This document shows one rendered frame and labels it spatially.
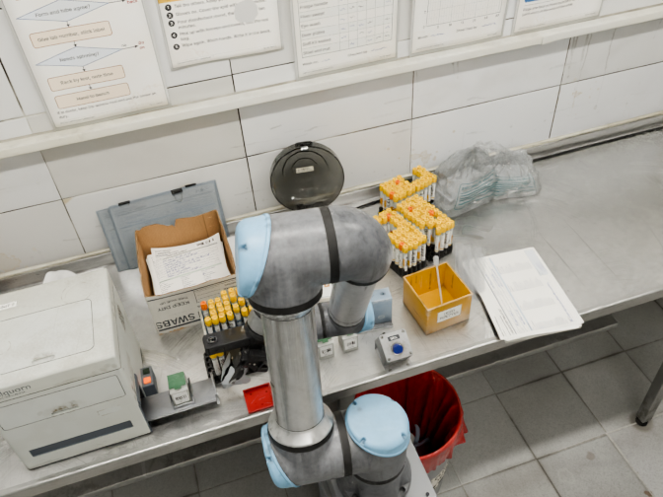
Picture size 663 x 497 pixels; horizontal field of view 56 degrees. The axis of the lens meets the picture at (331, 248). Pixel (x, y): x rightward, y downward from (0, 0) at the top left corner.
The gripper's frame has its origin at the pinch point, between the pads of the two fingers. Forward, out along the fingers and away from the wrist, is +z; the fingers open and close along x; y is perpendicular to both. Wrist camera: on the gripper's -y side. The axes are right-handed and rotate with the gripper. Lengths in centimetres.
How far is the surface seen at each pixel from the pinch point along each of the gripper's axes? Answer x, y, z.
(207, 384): 1.8, -2.5, 2.5
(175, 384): -0.7, -11.7, 0.1
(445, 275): 13, 56, -33
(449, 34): 59, 50, -83
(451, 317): 0, 53, -29
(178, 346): 19.4, -5.4, 8.7
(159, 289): 35.8, -9.7, 4.1
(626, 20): 56, 102, -107
